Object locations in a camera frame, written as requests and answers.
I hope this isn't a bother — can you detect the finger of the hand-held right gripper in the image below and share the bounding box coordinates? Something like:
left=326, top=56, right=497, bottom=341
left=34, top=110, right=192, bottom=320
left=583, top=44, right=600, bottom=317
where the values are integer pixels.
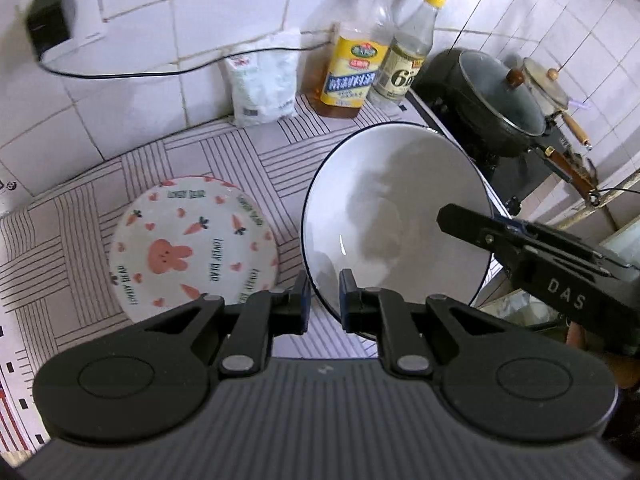
left=437, top=204, right=521, bottom=256

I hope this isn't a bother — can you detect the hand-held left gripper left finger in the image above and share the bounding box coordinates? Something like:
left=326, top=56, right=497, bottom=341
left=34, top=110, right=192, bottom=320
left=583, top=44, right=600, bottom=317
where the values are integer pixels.
left=127, top=270, right=312, bottom=376

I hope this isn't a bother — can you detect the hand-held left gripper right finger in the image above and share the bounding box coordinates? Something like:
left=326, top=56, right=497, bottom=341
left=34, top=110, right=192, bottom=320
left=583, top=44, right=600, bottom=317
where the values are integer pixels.
left=339, top=269, right=506, bottom=378

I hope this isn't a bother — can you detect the white ribbed bowl dark rim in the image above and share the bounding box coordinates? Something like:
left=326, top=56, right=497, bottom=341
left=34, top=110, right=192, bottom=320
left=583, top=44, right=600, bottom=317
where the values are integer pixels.
left=301, top=123, right=493, bottom=341

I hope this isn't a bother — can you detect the person's right hand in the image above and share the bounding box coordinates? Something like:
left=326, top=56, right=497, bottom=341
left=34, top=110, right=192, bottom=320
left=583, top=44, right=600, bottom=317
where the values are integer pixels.
left=567, top=322, right=640, bottom=391

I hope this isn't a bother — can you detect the black stove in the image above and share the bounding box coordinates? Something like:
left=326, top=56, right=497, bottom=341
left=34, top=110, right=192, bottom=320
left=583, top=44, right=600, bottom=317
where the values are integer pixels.
left=405, top=90, right=576, bottom=211

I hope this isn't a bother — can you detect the white bunny print plate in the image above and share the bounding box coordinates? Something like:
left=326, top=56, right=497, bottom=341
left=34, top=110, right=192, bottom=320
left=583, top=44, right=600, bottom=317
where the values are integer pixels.
left=109, top=176, right=280, bottom=323

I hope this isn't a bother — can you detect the glass wok lid wooden knob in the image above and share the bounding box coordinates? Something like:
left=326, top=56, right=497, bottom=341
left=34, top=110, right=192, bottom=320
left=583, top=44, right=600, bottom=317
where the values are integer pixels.
left=457, top=50, right=547, bottom=137

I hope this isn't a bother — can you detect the black wok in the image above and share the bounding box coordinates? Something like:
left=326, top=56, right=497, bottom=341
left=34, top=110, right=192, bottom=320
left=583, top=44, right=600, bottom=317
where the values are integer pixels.
left=415, top=47, right=601, bottom=196

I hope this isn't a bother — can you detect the small pot with lid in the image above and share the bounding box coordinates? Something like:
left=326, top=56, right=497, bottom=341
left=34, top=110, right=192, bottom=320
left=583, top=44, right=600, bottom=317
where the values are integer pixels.
left=522, top=56, right=594, bottom=151

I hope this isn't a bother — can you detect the clear vinegar bottle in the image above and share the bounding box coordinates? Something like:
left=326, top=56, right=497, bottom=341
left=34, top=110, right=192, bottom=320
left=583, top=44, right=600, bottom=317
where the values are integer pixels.
left=369, top=0, right=447, bottom=113

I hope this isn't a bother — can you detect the yellow label oil bottle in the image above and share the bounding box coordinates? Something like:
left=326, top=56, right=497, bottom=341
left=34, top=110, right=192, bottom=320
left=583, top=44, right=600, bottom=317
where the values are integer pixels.
left=305, top=0, right=398, bottom=120

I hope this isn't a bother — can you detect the white plastic salt bag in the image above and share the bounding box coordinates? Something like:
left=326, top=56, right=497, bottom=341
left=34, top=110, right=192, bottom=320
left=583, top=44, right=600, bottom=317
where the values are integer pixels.
left=223, top=30, right=302, bottom=128

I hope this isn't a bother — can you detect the striped table mat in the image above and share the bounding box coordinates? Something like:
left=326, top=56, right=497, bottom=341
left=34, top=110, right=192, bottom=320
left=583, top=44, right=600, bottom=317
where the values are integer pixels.
left=0, top=95, right=501, bottom=461

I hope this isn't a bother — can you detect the black power adapter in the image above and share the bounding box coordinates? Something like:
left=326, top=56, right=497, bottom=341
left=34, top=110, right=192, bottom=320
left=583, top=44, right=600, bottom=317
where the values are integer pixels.
left=25, top=0, right=71, bottom=57

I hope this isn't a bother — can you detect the black power cable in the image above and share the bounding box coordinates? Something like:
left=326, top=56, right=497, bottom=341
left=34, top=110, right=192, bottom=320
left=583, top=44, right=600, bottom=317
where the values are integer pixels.
left=37, top=37, right=341, bottom=81

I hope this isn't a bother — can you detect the wall socket with black plug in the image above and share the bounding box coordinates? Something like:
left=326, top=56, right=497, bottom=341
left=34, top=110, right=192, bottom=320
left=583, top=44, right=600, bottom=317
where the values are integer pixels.
left=15, top=0, right=108, bottom=61

